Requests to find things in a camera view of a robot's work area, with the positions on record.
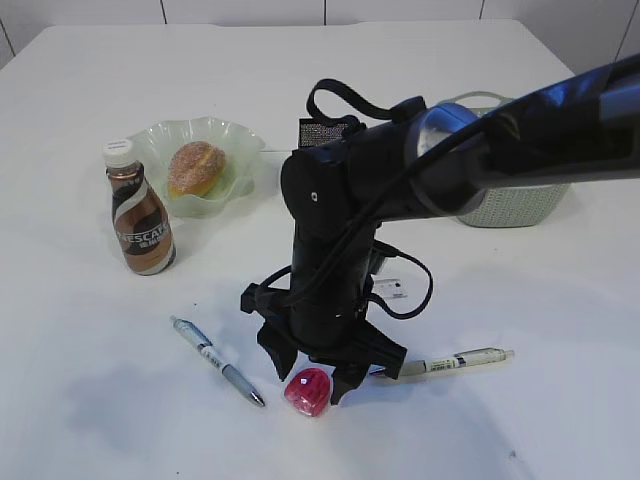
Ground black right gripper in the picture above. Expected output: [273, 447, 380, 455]
[241, 145, 406, 406]

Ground pink pencil sharpener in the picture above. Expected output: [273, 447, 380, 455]
[284, 368, 331, 417]

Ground clear plastic ruler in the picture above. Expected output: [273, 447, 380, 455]
[372, 278, 407, 300]

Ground Nescafe coffee bottle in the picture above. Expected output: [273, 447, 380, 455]
[103, 139, 176, 276]

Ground sugared bread roll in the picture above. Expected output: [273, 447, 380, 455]
[167, 141, 227, 199]

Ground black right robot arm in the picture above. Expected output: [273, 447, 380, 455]
[241, 56, 639, 404]

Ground blue grey ballpoint pen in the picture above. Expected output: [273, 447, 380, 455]
[170, 316, 266, 408]

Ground cream ballpoint pen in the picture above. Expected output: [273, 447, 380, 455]
[398, 347, 515, 377]

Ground black mesh pen holder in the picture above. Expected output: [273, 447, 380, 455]
[297, 118, 356, 149]

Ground green ruffled glass plate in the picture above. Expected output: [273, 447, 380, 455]
[129, 116, 265, 218]

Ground green woven plastic basket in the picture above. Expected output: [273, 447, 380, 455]
[439, 91, 570, 229]

